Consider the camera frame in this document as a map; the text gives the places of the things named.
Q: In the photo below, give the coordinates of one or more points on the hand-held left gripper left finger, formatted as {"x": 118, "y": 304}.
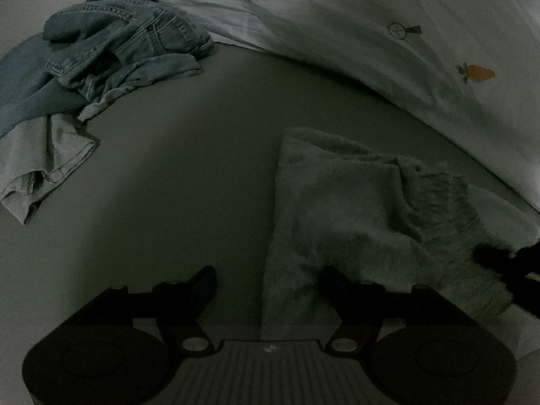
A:
{"x": 204, "y": 280}

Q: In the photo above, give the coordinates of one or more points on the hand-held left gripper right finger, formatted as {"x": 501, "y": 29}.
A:
{"x": 333, "y": 280}

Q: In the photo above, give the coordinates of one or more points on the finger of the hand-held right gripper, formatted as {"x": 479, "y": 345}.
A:
{"x": 491, "y": 258}

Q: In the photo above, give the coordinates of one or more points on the pale fleecy garment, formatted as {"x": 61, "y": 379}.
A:
{"x": 346, "y": 211}

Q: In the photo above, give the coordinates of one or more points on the light grey-blue shirt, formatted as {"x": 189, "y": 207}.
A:
{"x": 50, "y": 152}

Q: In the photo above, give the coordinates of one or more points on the blue denim jeans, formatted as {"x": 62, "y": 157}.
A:
{"x": 126, "y": 33}

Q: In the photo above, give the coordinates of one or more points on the white carrot-print bed sheet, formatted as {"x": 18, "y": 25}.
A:
{"x": 337, "y": 17}

